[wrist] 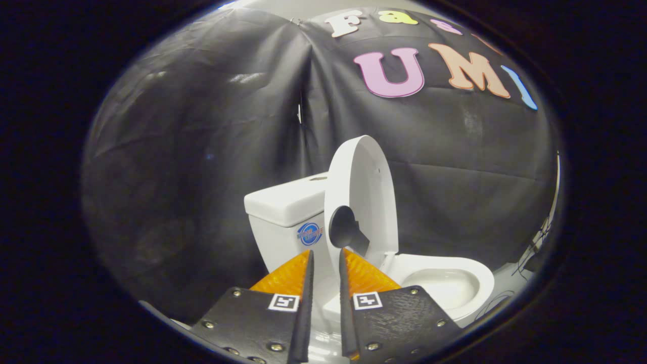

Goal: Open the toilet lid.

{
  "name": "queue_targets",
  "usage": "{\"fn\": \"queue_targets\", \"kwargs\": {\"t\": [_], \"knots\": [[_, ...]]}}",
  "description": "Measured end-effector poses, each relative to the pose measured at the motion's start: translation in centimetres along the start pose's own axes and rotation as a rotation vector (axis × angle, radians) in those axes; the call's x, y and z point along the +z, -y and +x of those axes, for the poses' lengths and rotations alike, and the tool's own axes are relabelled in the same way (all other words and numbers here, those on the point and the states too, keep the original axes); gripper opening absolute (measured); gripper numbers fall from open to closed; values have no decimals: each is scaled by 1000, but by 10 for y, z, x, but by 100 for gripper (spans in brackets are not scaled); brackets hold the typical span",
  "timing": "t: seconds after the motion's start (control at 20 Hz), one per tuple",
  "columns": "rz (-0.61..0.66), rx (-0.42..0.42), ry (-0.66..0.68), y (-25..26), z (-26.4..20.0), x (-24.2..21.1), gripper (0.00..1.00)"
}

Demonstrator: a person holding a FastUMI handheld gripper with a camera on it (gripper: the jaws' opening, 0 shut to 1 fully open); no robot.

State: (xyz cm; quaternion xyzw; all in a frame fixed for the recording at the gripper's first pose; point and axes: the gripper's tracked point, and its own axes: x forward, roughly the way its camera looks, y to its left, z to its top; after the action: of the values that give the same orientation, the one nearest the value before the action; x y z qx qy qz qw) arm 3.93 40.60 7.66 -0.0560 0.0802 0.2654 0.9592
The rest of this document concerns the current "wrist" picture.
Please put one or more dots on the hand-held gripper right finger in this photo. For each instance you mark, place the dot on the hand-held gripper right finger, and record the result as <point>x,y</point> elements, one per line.
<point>399,323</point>

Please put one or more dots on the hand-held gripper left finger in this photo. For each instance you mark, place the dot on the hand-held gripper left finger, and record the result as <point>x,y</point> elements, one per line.
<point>252,326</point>

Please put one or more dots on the white toilet lid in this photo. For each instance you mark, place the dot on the white toilet lid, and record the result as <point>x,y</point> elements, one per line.
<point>371,202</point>

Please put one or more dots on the white toilet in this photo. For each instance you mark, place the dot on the white toilet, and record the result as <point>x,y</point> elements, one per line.
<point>283,237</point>

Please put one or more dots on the white toilet tank cover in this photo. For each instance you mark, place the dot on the white toilet tank cover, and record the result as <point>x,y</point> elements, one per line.
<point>288,202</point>

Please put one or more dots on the black backdrop cloth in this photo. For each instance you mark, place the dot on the black backdrop cloth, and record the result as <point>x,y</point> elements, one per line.
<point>202,151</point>

